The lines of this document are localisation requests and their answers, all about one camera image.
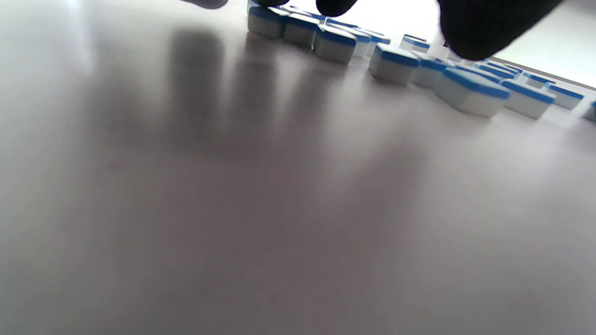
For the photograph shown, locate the wide white roller blind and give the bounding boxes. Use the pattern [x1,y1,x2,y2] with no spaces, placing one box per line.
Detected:
[279,0,447,47]

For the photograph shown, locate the person's left hand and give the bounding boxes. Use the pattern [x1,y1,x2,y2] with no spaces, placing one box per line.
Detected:
[183,0,564,61]

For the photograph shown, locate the grey roller blind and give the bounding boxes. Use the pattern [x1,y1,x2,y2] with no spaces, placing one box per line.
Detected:
[489,0,596,89]

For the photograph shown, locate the blue mahjong tiles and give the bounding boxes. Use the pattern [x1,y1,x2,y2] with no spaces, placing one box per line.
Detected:
[247,0,596,124]

